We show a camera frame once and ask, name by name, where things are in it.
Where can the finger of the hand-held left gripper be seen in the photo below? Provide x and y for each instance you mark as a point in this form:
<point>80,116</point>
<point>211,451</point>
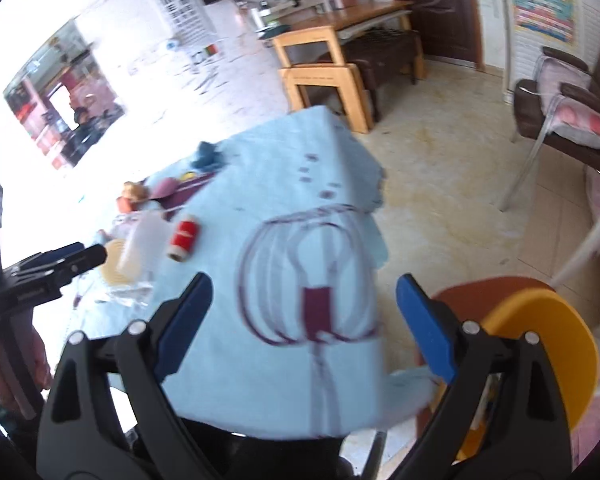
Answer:
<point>82,259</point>
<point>55,255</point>

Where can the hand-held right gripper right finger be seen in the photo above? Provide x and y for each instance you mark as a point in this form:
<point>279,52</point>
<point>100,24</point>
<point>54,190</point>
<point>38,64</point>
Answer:
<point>425,325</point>

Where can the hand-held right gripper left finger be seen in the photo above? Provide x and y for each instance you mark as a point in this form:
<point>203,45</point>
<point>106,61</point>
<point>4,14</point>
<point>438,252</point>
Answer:
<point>185,320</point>

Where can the person's left hand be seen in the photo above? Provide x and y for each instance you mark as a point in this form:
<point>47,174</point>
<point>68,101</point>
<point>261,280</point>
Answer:
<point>40,360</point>

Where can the yellow paper bowl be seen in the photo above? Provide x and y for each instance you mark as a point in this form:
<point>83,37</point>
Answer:
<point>110,266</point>

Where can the clear plastic wrapper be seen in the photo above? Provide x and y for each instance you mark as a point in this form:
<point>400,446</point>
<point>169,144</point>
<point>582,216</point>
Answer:
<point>130,292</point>

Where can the orange plastic stool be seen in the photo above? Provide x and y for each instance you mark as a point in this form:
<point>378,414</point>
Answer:
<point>480,295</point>

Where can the clear plastic cup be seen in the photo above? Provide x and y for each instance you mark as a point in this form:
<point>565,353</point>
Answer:
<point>142,240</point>

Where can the small doll toy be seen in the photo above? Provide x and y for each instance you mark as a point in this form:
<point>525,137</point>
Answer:
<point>131,196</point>

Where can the red can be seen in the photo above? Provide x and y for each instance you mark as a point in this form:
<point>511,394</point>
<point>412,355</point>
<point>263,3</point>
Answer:
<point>184,237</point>

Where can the pink round item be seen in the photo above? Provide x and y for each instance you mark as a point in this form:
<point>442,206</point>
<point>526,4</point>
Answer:
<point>164,188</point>

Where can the yellow plastic stool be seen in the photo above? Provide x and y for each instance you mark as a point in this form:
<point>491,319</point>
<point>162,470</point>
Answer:
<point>570,350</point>

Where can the dark blue cloth toy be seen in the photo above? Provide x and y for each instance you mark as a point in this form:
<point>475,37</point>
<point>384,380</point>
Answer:
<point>209,156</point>

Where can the light blue printed tablecloth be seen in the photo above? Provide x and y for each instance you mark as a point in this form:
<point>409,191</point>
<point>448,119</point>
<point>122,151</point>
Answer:
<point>280,185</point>

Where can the brown chair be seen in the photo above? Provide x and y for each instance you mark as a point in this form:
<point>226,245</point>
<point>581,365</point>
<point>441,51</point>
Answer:
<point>535,115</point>

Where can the pink chair cushion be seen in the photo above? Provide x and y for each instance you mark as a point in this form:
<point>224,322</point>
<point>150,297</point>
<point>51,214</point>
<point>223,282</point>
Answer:
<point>580,115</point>

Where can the wooden chair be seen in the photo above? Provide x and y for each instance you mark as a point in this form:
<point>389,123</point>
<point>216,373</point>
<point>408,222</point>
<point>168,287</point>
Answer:
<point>325,77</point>

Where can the dark brown bench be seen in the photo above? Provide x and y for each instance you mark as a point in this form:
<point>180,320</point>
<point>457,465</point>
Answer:
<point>380,52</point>

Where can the white cabinet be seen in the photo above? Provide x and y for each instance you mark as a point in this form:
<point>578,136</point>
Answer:
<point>520,65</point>

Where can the dark brown door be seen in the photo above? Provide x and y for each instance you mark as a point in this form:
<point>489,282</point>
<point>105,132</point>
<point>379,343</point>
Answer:
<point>440,25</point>

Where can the wooden desk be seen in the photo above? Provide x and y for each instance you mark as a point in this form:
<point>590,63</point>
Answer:
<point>365,12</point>

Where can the wall mirror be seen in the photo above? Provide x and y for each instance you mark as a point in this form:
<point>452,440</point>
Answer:
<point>55,105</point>

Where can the white wall vent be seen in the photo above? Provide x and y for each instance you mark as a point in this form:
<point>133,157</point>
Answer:
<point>180,10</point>

